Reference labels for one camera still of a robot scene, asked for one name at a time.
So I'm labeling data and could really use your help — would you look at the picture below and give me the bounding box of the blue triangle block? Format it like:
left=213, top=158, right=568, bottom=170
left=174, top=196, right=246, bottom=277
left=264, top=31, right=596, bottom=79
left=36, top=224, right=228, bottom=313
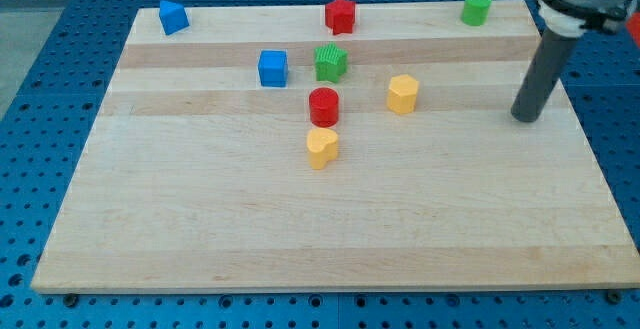
left=159, top=0, right=190, bottom=35

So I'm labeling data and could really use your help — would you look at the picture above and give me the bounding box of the green star block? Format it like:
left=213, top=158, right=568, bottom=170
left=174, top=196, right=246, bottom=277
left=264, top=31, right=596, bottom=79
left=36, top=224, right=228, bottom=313
left=314, top=43, right=348, bottom=83

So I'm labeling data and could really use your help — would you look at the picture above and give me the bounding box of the wooden board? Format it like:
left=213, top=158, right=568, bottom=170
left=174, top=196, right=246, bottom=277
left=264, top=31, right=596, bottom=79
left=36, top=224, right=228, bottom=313
left=31, top=0, right=639, bottom=294

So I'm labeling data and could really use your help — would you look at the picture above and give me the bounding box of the red star block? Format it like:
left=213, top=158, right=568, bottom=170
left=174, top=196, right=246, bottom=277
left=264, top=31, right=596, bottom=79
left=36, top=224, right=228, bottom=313
left=324, top=0, right=356, bottom=35

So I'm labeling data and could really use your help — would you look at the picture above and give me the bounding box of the yellow heart block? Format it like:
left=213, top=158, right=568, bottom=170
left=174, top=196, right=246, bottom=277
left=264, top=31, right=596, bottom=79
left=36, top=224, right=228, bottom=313
left=306, top=128, right=339, bottom=170

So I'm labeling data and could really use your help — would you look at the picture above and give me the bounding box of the yellow hexagon block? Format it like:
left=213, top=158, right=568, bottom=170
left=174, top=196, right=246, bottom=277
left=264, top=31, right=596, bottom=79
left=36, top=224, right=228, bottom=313
left=386, top=74, right=419, bottom=115

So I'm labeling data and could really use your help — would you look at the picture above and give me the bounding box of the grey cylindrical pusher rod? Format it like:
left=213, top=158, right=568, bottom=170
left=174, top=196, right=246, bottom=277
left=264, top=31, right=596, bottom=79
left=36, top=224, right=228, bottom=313
left=510, top=28, right=578, bottom=123

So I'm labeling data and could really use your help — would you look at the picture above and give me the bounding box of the blue cube block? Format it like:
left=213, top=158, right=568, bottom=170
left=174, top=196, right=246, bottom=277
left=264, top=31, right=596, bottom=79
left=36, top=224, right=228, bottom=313
left=257, top=50, right=288, bottom=88

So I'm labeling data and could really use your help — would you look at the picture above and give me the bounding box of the red cylinder block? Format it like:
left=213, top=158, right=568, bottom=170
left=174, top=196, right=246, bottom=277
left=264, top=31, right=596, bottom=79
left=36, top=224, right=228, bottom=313
left=309, top=87, right=339, bottom=128

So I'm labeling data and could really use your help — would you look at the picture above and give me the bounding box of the green cylinder block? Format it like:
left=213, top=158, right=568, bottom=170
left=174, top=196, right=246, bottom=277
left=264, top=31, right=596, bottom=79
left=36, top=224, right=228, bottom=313
left=460, top=0, right=492, bottom=26

